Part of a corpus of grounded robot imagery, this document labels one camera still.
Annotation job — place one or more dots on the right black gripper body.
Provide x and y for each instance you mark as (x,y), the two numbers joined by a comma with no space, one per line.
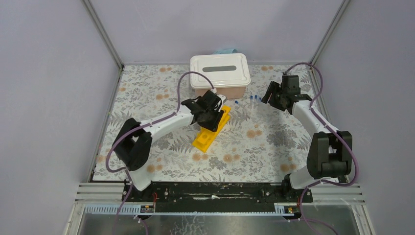
(283,93)

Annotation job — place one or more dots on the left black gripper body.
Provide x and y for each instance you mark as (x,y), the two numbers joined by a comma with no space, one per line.
(211,120)

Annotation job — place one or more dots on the yellow test tube rack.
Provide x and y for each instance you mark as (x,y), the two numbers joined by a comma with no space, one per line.
(205,137)

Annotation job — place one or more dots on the pink plastic bin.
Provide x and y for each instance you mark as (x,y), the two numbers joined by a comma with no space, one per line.
(229,93)

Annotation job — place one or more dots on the white plastic bin lid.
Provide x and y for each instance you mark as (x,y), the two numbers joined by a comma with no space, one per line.
(222,70)

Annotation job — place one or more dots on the light blue cloth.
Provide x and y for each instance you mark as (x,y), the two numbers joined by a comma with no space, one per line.
(226,51)

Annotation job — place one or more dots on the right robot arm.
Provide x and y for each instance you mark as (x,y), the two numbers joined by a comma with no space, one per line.
(329,153)

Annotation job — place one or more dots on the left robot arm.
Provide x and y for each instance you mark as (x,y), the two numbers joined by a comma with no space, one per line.
(133,143)

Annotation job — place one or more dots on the floral table mat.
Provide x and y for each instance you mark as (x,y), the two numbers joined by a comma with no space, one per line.
(258,144)

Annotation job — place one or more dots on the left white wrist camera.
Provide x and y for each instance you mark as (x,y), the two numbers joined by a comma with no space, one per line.
(220,99)

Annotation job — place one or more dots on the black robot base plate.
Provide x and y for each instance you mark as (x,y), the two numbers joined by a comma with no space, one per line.
(185,197)

